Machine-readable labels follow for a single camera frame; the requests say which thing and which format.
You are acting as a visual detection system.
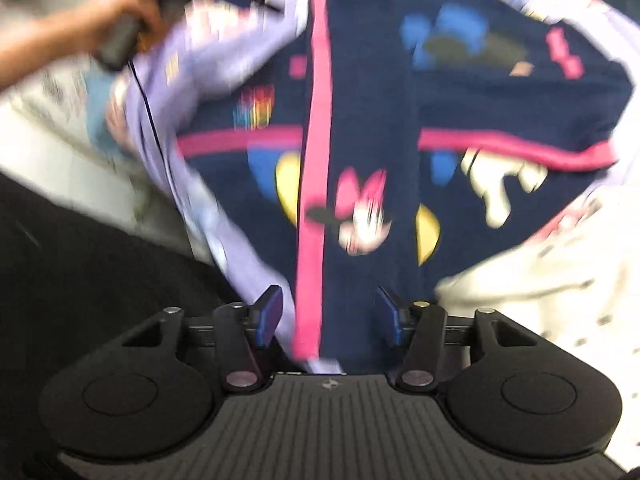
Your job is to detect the thin black cable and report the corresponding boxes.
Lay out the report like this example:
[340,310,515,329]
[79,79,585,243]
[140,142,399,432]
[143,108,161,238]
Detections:
[127,58,170,172]

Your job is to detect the purple floral bed sheet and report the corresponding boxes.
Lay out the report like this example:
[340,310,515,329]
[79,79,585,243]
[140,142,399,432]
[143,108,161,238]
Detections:
[102,0,640,376]

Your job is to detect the white dotted garment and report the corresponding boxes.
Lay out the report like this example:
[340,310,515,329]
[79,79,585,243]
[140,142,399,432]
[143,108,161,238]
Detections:
[432,209,640,470]

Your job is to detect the navy cartoon print garment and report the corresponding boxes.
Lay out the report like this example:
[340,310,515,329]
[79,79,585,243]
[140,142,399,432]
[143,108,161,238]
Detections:
[174,0,637,376]

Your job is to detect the person's left hand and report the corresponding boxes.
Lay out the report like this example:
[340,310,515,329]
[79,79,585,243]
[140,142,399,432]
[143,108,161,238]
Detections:
[68,0,169,54]

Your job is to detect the person's left forearm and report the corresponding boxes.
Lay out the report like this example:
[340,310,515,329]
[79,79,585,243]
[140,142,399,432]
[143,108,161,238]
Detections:
[1,10,101,91]

